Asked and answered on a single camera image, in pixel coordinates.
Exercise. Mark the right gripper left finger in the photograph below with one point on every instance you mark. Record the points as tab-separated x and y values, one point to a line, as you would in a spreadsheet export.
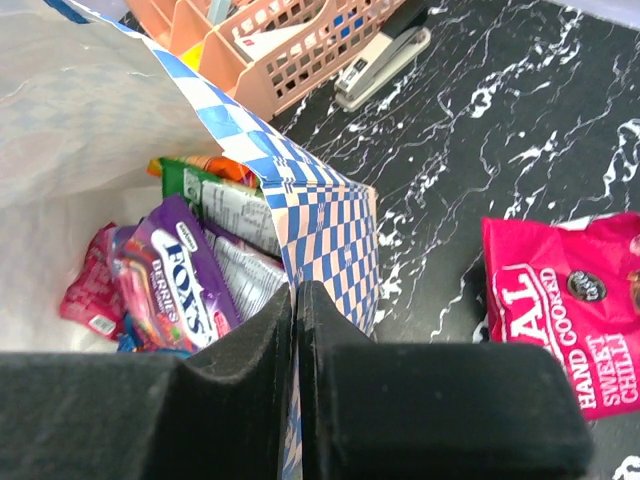
220	414

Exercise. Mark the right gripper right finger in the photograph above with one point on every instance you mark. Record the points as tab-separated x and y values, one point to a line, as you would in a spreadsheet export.
430	411

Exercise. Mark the pink chips bag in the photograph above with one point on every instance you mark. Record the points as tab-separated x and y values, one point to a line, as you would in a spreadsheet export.
573	290

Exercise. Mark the blue checkered paper bag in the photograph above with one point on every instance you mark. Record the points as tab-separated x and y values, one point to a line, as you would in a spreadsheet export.
86	103

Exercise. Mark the purple Fox's candy bag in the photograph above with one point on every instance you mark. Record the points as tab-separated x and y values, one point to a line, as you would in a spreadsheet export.
172	284

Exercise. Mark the rainbow candy bag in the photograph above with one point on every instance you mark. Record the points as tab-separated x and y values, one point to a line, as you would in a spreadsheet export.
217	201

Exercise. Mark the blue snack packet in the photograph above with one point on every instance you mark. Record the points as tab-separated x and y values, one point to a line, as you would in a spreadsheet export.
130	341

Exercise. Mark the small pink snack packet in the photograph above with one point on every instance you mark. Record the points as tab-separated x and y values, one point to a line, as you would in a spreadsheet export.
92	299

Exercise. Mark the orange plastic file organizer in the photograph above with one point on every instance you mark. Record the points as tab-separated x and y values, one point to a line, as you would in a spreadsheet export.
266	55

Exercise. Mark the grey stapler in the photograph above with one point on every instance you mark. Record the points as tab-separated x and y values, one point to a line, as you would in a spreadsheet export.
402	37

